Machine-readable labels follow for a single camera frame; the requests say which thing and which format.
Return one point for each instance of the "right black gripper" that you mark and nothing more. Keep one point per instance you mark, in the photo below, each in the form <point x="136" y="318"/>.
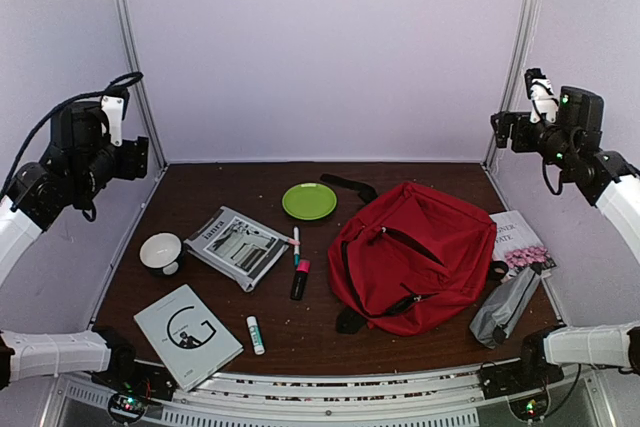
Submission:
<point x="519" y="143"/>

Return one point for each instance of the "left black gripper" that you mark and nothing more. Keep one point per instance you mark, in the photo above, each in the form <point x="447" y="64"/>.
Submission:
<point x="134" y="163"/>

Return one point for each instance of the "white designer fate book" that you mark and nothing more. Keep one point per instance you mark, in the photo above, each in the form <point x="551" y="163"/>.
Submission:
<point x="518" y="246"/>

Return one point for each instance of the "grey ianra magazine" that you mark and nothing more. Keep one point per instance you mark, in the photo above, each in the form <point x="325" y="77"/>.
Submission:
<point x="238" y="247"/>

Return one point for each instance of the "red backpack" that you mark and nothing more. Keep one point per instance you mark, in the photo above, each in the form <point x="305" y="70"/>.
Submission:
<point x="409" y="260"/>

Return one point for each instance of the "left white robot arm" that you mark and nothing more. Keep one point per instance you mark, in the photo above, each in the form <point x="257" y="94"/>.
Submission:
<point x="66" y="159"/>

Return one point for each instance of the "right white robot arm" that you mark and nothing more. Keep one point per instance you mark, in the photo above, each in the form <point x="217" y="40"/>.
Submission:
<point x="570" y="140"/>

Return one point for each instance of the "white and black bowl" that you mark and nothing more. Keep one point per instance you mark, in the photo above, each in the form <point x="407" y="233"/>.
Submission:
<point x="162" y="254"/>

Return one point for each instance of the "grey pencil case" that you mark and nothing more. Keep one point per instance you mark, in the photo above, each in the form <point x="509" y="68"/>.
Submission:
<point x="499" y="314"/>

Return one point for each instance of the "green plate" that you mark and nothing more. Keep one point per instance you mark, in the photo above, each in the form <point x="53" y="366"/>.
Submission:
<point x="309" y="201"/>

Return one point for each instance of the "white pink marker pen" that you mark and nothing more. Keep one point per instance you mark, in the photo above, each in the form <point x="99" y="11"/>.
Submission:
<point x="296" y="246"/>

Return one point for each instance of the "grey G book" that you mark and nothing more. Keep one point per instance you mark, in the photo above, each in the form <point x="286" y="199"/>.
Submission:
<point x="189" y="339"/>

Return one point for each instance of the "pink black highlighter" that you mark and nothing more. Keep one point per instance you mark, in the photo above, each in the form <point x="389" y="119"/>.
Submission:
<point x="299" y="280"/>

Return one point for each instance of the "white glue stick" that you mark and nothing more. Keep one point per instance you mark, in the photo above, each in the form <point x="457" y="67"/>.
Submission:
<point x="255" y="335"/>

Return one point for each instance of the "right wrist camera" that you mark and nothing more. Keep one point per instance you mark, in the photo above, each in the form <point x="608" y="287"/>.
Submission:
<point x="540" y="93"/>

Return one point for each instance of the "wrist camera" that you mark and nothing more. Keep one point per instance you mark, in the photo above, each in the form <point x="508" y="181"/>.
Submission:
<point x="540" y="93"/>
<point x="113" y="108"/>

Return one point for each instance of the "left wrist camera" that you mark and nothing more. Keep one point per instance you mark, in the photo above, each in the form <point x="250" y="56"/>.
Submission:
<point x="113" y="108"/>

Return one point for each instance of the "right aluminium frame post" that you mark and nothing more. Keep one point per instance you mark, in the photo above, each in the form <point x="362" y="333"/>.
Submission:
<point x="528" y="16"/>

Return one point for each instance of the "aluminium frame post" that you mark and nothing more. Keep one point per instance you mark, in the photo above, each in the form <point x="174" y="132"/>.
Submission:
<point x="132" y="58"/>
<point x="528" y="16"/>

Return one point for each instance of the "left aluminium frame post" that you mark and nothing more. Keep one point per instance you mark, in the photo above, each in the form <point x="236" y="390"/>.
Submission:
<point x="132" y="58"/>

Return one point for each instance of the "front aluminium rail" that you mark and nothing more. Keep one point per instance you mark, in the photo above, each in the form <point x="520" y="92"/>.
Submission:
<point x="445" y="397"/>

